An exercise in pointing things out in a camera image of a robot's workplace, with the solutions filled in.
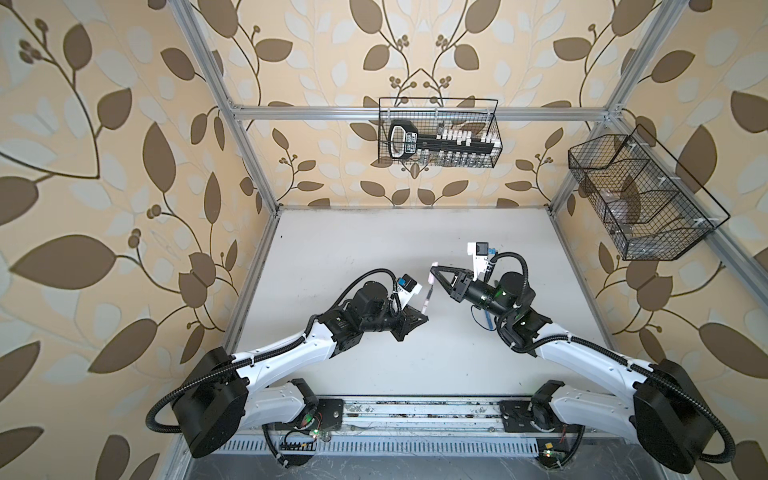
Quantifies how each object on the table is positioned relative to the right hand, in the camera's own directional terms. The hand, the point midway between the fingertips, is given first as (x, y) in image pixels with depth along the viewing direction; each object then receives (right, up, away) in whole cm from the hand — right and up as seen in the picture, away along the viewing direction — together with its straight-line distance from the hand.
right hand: (433, 273), depth 72 cm
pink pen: (-2, -9, +2) cm, 9 cm away
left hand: (-1, -11, +3) cm, 12 cm away
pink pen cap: (0, -1, +1) cm, 2 cm away
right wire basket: (+54, +16, +1) cm, 57 cm away
